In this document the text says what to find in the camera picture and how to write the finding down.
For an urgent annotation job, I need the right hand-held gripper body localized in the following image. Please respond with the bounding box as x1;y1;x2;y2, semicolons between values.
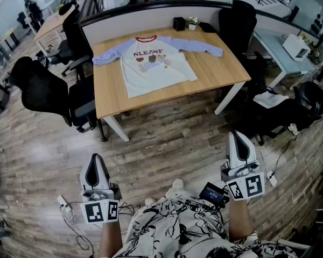
220;159;266;201

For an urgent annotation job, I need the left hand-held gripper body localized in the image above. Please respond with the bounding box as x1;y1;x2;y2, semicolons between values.
80;188;122;224

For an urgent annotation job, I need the white t-shirt with lavender sleeves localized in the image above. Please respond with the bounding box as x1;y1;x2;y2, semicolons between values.
92;34;223;99

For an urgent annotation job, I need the person's right forearm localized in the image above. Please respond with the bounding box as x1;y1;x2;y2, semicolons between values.
228;197;255;243

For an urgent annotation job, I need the person's left forearm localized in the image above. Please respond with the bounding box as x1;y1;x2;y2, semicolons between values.
98;220;124;258

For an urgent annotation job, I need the black screen device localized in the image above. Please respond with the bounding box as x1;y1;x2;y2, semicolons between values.
199;181;230;209

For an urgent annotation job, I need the person's left white shoe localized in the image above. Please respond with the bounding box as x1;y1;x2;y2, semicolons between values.
144;197;165;206

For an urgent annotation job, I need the person's white shoe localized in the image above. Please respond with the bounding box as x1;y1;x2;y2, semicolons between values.
144;197;165;206
165;178;185;198

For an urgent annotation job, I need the white table leg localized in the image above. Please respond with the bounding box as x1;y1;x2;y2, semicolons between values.
102;114;130;142
214;81;247;116

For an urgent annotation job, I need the white cloth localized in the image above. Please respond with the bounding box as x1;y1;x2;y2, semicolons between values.
252;91;290;109

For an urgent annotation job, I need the person's right white shoe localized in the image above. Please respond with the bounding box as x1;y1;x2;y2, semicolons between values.
165;178;185;198

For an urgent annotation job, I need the person's white black-patterned dress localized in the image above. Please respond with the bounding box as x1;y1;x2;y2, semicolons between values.
115;189;299;258

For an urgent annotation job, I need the black mesh office chair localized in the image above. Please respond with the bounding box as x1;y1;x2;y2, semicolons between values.
8;56;97;133

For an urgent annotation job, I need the light blue desk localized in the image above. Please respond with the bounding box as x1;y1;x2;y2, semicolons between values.
251;27;317;91

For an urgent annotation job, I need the white box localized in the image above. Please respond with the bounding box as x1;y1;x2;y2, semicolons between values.
282;33;312;62

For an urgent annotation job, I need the black high-back office chair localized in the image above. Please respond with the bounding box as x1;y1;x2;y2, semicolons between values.
217;0;272;103

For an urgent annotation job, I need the white potted flower plant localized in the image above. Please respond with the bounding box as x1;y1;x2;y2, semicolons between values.
187;16;200;31

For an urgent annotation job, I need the black pen holder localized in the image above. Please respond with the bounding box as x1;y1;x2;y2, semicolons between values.
173;17;186;32

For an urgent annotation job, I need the light wooden desk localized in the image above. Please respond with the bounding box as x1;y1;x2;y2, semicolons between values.
33;0;88;56

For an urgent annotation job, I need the white cable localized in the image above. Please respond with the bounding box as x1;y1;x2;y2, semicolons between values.
59;205;95;255

